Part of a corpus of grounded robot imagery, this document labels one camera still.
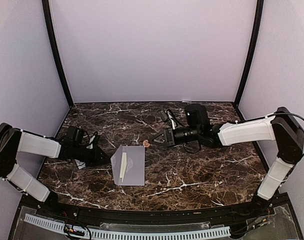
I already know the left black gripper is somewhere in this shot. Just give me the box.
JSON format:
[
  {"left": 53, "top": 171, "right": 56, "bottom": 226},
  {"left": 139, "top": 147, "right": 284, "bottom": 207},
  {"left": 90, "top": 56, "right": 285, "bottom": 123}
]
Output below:
[{"left": 73, "top": 144, "right": 112, "bottom": 167}]

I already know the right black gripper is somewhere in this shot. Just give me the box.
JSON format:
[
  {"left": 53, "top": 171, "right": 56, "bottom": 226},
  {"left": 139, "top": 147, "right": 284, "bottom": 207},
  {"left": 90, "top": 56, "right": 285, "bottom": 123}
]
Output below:
[{"left": 148, "top": 125, "right": 201, "bottom": 148}]

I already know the white sticker sheet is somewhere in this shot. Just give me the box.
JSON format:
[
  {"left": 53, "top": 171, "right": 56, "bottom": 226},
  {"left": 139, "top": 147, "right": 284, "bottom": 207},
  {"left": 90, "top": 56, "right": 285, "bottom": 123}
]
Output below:
[{"left": 75, "top": 159, "right": 86, "bottom": 170}]

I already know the grey envelope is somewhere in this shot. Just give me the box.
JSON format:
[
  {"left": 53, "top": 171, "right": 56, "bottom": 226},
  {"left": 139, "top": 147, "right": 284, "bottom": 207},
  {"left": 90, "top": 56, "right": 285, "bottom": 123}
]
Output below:
[{"left": 110, "top": 145, "right": 146, "bottom": 186}]

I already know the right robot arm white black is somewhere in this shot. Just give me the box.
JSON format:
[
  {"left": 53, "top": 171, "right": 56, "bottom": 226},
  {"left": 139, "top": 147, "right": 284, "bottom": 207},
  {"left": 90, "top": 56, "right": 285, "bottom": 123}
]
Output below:
[{"left": 143, "top": 103, "right": 304, "bottom": 217}]

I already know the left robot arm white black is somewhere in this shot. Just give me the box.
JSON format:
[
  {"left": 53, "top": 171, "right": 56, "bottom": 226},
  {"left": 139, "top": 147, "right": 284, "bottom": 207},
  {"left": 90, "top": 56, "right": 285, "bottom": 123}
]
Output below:
[{"left": 0, "top": 122, "right": 110, "bottom": 218}]

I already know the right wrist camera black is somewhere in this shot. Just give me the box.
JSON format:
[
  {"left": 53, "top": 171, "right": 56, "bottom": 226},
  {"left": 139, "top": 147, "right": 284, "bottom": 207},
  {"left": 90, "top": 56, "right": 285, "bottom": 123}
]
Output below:
[{"left": 158, "top": 109, "right": 170, "bottom": 124}]

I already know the white slotted cable duct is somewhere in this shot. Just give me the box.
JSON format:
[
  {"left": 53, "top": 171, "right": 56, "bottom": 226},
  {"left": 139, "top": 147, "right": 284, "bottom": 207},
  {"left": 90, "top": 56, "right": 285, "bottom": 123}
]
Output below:
[{"left": 23, "top": 213, "right": 231, "bottom": 240}]

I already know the black front table rail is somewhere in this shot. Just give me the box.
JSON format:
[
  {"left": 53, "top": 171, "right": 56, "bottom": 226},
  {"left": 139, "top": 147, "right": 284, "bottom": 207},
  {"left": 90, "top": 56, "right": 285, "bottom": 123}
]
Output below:
[{"left": 49, "top": 202, "right": 259, "bottom": 226}]

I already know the right black frame post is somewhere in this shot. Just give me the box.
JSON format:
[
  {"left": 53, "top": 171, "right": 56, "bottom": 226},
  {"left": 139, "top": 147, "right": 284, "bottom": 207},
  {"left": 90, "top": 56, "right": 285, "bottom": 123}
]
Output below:
[{"left": 233, "top": 0, "right": 264, "bottom": 108}]

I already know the black frame post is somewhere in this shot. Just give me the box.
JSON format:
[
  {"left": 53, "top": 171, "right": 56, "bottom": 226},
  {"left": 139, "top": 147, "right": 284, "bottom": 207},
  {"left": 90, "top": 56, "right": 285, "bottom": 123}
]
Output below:
[
  {"left": 41, "top": 0, "right": 74, "bottom": 108},
  {"left": 233, "top": 0, "right": 264, "bottom": 108}
]

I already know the left black frame post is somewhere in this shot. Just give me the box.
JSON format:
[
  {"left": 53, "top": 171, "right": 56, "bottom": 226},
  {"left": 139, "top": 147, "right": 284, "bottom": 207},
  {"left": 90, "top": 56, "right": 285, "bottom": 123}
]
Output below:
[{"left": 41, "top": 0, "right": 74, "bottom": 108}]

